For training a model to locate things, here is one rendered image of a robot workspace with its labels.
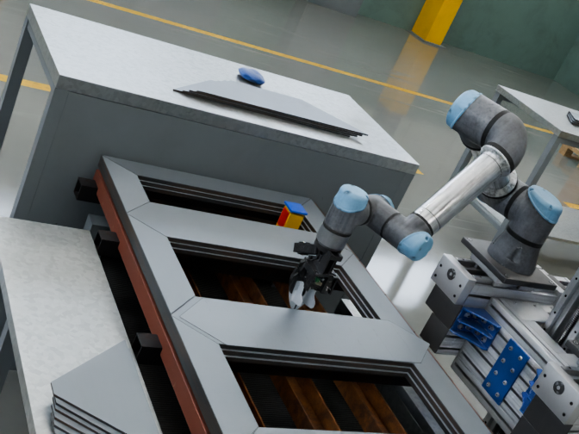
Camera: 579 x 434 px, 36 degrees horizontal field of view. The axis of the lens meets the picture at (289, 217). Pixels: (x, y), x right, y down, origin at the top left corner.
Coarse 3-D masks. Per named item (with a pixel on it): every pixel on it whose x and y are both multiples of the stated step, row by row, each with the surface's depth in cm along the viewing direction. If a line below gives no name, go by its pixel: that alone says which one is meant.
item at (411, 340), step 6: (396, 330) 237; (402, 330) 238; (402, 336) 235; (408, 336) 236; (414, 336) 238; (408, 342) 233; (414, 342) 235; (414, 348) 232; (420, 348) 233; (414, 354) 229; (420, 354) 230; (420, 360) 227
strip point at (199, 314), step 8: (200, 304) 207; (184, 312) 202; (192, 312) 203; (200, 312) 204; (208, 312) 206; (192, 320) 200; (200, 320) 201; (208, 320) 202; (200, 328) 198; (208, 328) 199; (216, 328) 201; (216, 336) 198
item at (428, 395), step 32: (160, 192) 261; (192, 192) 266; (128, 224) 230; (224, 256) 239; (256, 256) 244; (352, 288) 251; (224, 352) 197; (256, 352) 201; (288, 352) 206; (192, 384) 183; (416, 384) 221; (448, 416) 210
